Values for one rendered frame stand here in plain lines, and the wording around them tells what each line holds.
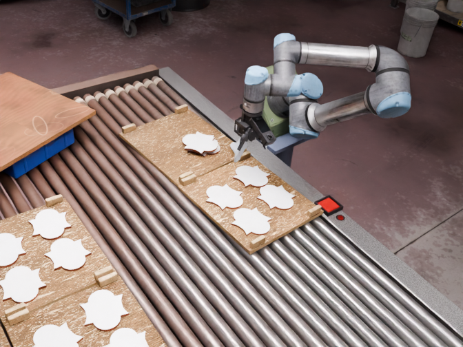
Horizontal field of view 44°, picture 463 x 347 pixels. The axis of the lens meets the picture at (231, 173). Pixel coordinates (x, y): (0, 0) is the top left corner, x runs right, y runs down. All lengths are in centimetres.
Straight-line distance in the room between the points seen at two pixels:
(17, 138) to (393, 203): 236
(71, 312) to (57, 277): 14
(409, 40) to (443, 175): 181
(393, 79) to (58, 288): 129
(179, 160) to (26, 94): 69
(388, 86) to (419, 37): 347
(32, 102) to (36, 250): 74
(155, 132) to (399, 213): 181
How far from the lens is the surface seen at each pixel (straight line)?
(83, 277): 183
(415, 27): 550
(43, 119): 234
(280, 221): 202
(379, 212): 364
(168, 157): 227
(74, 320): 173
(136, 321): 171
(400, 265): 201
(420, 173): 406
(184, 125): 245
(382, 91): 208
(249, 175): 218
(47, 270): 187
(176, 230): 198
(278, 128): 253
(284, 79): 198
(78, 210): 208
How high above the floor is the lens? 229
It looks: 38 degrees down
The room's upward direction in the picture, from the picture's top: 5 degrees clockwise
